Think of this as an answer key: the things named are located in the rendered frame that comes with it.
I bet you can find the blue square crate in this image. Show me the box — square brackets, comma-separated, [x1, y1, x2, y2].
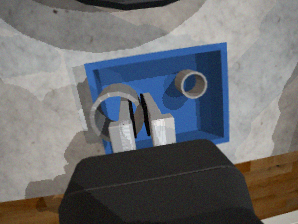
[84, 42, 229, 145]

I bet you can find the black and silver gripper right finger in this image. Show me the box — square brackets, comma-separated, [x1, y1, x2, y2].
[140, 93, 176, 147]

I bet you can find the grey metal bushing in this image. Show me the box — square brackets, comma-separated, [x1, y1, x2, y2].
[175, 69, 207, 99]
[90, 83, 144, 142]

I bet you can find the grey round turntable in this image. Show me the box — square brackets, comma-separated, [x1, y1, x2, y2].
[76, 0, 179, 11]

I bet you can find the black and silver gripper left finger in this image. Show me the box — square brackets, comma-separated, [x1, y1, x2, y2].
[108, 97, 137, 153]

